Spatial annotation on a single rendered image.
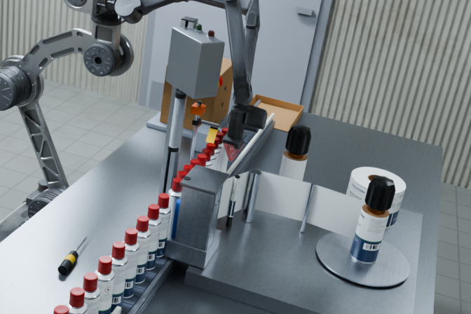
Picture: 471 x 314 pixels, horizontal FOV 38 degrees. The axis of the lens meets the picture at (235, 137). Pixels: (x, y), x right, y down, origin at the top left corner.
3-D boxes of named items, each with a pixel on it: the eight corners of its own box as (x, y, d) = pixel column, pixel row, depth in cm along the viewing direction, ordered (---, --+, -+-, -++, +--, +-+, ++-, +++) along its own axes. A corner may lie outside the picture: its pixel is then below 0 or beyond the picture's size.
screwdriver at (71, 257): (66, 276, 202) (66, 267, 201) (56, 273, 202) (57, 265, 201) (90, 241, 220) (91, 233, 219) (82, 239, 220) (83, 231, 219)
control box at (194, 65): (193, 99, 221) (201, 43, 214) (165, 80, 233) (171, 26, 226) (218, 97, 228) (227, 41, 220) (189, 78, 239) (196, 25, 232)
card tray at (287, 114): (289, 132, 329) (291, 125, 328) (238, 119, 335) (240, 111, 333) (302, 113, 356) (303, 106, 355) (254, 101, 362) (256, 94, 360)
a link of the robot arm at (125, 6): (232, -33, 255) (227, -44, 245) (242, 0, 252) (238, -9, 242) (120, 8, 260) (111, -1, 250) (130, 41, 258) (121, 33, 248)
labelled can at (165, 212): (160, 260, 208) (169, 201, 200) (145, 255, 209) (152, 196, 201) (167, 251, 212) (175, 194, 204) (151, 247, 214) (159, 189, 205)
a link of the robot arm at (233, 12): (225, -8, 254) (219, -18, 243) (240, -11, 253) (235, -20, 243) (239, 106, 248) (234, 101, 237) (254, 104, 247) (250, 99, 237)
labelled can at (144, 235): (140, 287, 194) (148, 225, 186) (123, 282, 195) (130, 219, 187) (147, 277, 199) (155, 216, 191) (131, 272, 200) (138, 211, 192)
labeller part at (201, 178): (215, 195, 197) (215, 191, 197) (179, 184, 199) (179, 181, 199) (229, 176, 209) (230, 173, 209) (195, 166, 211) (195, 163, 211)
